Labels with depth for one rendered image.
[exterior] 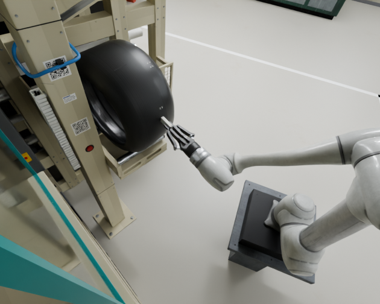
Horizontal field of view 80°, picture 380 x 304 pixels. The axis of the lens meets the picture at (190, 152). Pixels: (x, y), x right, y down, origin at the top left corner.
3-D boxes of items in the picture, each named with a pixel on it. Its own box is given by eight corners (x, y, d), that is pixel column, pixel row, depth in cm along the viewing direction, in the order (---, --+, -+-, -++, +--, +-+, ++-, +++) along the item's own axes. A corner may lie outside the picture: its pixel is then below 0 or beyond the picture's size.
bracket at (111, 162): (119, 177, 129) (116, 168, 122) (82, 136, 144) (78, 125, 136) (123, 174, 131) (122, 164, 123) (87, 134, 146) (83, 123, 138)
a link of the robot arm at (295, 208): (298, 205, 136) (318, 189, 118) (302, 236, 125) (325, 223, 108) (271, 200, 137) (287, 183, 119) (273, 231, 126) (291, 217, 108)
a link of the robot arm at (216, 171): (192, 172, 99) (204, 166, 110) (217, 199, 95) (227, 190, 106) (206, 155, 94) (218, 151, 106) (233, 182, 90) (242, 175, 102)
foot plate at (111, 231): (110, 239, 189) (110, 238, 187) (93, 216, 199) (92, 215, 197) (136, 218, 202) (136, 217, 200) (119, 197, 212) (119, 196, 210)
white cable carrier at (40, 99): (74, 170, 118) (34, 98, 80) (69, 164, 120) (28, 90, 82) (82, 165, 120) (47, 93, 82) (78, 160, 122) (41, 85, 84)
